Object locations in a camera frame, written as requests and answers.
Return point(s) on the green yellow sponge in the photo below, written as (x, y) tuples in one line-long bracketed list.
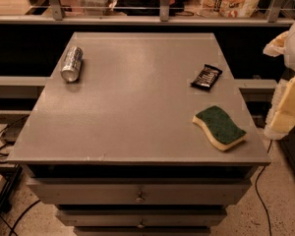
[(219, 128)]

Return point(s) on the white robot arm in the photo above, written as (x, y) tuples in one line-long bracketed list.
[(289, 62)]

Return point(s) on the metal railing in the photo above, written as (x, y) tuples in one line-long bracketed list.
[(268, 12)]

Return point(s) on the black rxbar chocolate bar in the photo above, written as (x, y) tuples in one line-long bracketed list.
[(206, 78)]

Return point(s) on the black bag behind rail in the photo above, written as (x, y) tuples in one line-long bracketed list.
[(147, 7)]

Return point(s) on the upper drawer knob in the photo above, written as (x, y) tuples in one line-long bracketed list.
[(140, 199)]

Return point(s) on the clear plastic container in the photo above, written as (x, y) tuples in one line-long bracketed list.
[(95, 7)]

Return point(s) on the silver redbull can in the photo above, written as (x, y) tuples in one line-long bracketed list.
[(71, 67)]

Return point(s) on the drawer knob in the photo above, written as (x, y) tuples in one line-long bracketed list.
[(141, 225), (140, 199)]

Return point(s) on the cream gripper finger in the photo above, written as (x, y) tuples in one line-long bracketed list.
[(281, 117), (277, 46)]

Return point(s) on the lower drawer knob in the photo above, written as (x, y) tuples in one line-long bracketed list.
[(141, 225)]

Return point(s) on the printed snack bag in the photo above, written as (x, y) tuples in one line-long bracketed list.
[(228, 8)]

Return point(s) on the grey drawer cabinet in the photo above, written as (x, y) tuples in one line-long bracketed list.
[(126, 126)]

